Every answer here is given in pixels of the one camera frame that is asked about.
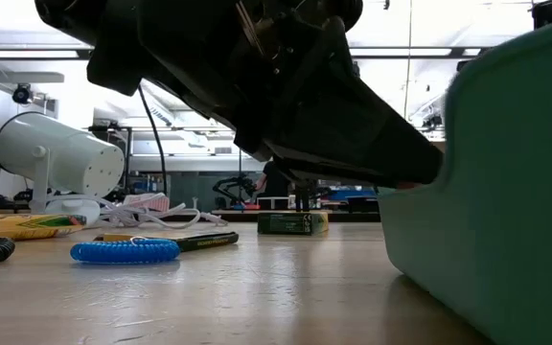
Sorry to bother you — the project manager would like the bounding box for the green yellow crayon box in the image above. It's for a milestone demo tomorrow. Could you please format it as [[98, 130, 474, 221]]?
[[257, 211, 330, 237]]

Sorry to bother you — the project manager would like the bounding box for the teal plastic bin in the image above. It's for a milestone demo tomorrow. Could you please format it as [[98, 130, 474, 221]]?
[[376, 16, 552, 345]]

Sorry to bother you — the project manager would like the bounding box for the yellow crayon package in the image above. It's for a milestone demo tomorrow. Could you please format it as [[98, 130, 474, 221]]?
[[0, 214, 88, 241]]

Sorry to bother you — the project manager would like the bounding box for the blue background bin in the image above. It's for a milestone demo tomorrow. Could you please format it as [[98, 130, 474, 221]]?
[[327, 189, 379, 201]]

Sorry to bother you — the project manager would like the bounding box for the person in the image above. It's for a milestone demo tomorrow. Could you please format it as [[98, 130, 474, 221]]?
[[255, 160, 292, 198]]

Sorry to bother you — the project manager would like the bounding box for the white background stand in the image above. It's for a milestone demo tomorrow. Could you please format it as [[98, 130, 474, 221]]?
[[255, 195, 290, 211]]

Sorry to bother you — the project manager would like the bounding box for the pink white crate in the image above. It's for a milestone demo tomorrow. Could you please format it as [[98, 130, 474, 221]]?
[[122, 193, 171, 213]]

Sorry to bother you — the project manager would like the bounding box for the black overhead beam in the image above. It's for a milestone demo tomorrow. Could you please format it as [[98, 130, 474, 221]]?
[[0, 46, 488, 60]]

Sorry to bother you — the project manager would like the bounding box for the black ceiling spotlight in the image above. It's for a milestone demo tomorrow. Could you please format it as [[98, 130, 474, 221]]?
[[11, 83, 34, 105]]

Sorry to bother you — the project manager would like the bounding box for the blue coil wristband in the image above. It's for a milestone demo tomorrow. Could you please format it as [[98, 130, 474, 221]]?
[[69, 238, 181, 265]]

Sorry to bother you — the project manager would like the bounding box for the thin hanging wire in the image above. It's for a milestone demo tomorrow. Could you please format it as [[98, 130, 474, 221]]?
[[402, 0, 414, 121]]

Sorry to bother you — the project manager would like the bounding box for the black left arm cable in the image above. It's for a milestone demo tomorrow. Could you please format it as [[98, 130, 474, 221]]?
[[136, 85, 169, 196]]

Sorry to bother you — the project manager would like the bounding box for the black background frame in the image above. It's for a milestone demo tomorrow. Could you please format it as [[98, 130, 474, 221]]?
[[86, 124, 243, 212]]

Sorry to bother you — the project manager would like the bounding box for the white lamp cable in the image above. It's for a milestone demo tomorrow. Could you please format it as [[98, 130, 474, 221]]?
[[48, 191, 229, 231]]

